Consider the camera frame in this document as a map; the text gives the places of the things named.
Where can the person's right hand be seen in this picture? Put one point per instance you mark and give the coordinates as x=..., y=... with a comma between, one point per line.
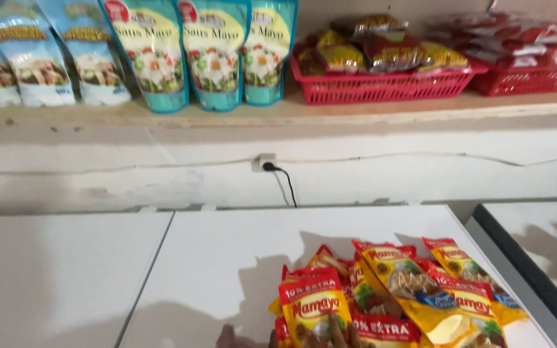
x=336, y=338

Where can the yellow red-top sauce packet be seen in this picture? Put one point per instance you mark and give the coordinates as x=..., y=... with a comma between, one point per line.
x=310, y=302

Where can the pile of yellow sauce packets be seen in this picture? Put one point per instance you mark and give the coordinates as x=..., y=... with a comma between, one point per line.
x=433, y=295

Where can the white freezer lid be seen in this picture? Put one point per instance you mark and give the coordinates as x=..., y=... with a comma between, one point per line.
x=51, y=275
x=220, y=270

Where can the white freezer with black edge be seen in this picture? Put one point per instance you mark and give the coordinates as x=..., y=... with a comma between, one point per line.
x=544, y=251

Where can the wooden shelf board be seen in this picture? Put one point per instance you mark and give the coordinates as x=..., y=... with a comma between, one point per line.
x=307, y=112

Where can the red basket of yellow packets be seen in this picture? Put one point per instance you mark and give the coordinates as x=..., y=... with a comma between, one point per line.
x=380, y=82

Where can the teal sauce pouch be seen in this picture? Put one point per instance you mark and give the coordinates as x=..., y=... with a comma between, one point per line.
x=155, y=53
x=266, y=53
x=215, y=53

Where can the white wall socket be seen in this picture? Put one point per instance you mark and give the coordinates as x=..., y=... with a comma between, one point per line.
x=260, y=160

